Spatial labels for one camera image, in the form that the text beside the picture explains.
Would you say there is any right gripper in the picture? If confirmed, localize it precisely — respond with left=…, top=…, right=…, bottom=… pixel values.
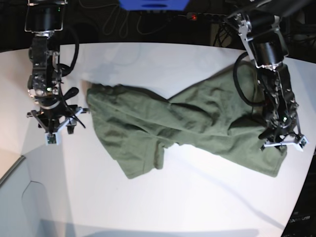
left=27, top=105, right=89, bottom=134

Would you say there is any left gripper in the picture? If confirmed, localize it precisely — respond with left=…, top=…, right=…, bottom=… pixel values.
left=258, top=125, right=304, bottom=150

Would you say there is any green t-shirt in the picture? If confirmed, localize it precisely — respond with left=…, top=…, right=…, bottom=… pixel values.
left=86, top=73, right=286, bottom=179

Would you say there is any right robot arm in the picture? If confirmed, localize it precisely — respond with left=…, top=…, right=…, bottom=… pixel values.
left=24, top=0, right=88, bottom=138

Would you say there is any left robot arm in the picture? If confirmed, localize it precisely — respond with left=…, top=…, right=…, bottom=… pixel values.
left=225, top=0, right=310, bottom=151

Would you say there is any white table extension panel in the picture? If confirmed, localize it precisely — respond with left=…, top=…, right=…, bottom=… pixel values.
left=0, top=155, right=77, bottom=237

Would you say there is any blue box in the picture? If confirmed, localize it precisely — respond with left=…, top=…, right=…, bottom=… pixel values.
left=119, top=0, right=189, bottom=11

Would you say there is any black power strip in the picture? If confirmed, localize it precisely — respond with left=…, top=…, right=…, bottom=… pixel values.
left=184, top=12, right=237, bottom=24

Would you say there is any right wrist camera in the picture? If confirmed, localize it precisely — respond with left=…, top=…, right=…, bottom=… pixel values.
left=45, top=132, right=61, bottom=146

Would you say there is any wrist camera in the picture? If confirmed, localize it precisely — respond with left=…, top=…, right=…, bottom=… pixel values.
left=297, top=136, right=309, bottom=152
left=45, top=132, right=61, bottom=146

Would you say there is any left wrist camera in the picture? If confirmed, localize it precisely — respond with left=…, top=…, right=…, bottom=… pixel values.
left=297, top=136, right=309, bottom=152

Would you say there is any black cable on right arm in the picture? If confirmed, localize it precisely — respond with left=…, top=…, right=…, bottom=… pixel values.
left=58, top=26, right=87, bottom=129

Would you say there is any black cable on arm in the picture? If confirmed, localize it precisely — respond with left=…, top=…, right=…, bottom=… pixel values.
left=58, top=26, right=87, bottom=129
left=232, top=53, right=266, bottom=108

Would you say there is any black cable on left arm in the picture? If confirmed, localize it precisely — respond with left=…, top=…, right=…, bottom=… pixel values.
left=232, top=53, right=266, bottom=108

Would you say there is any light cable behind table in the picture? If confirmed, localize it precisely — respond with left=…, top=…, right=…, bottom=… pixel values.
left=103, top=4, right=173, bottom=37

